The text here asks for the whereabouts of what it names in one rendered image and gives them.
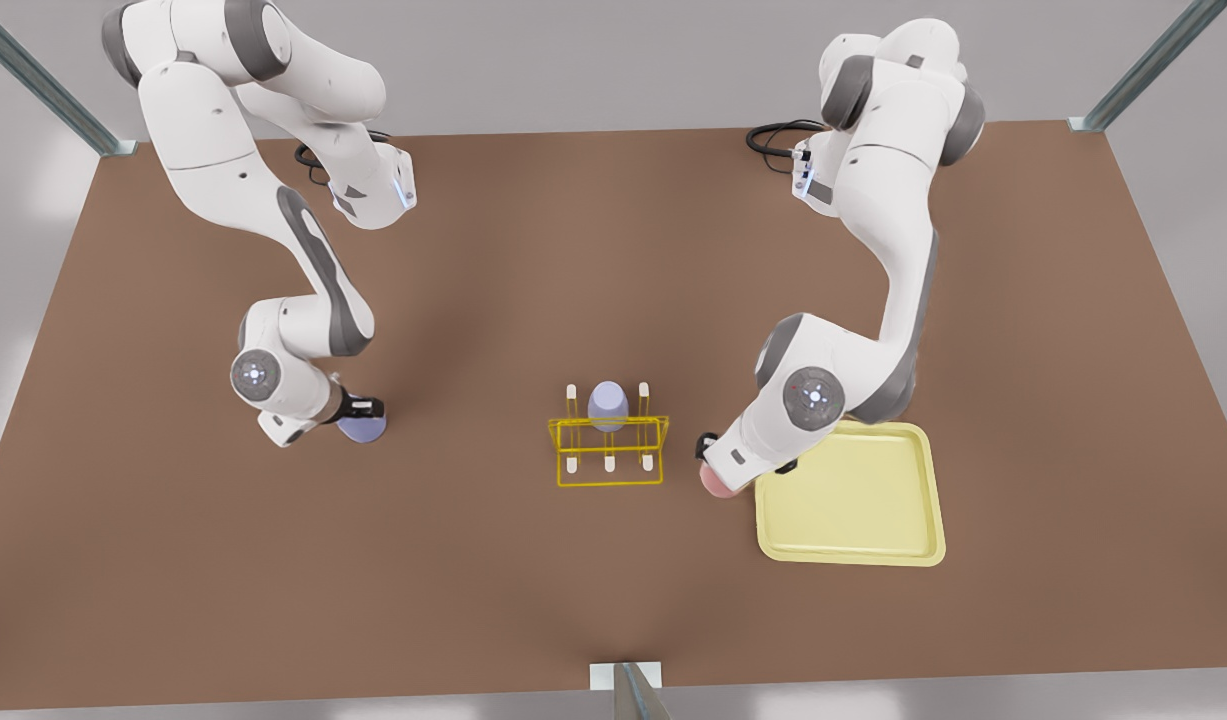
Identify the pale yellow tray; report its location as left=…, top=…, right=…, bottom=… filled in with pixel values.
left=754, top=420, right=947, bottom=568

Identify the yellow wire cup rack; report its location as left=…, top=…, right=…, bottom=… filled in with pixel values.
left=547, top=382, right=671, bottom=489

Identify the black cable loop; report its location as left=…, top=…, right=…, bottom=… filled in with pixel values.
left=294, top=130, right=394, bottom=187
left=746, top=120, right=828, bottom=159

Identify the silver frame post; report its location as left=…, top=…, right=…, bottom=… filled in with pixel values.
left=1068, top=0, right=1227, bottom=134
left=0, top=5, right=138, bottom=158
left=589, top=661, right=674, bottom=720

